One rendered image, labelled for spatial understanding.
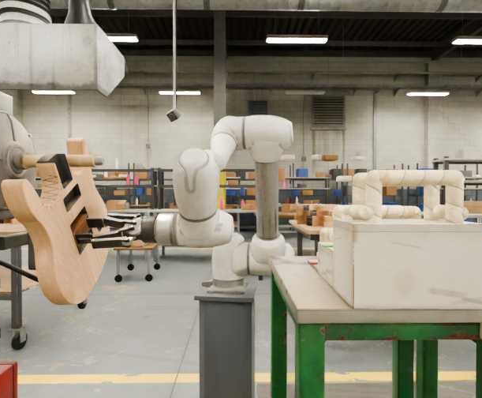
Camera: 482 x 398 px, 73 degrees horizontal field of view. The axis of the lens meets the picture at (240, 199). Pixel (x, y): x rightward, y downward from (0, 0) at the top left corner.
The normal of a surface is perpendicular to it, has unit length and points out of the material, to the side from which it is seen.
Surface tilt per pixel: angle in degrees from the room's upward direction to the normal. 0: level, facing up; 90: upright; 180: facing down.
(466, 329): 90
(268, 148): 121
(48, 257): 93
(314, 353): 90
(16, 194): 110
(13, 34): 90
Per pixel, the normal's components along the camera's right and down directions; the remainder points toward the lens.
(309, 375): 0.01, 0.00
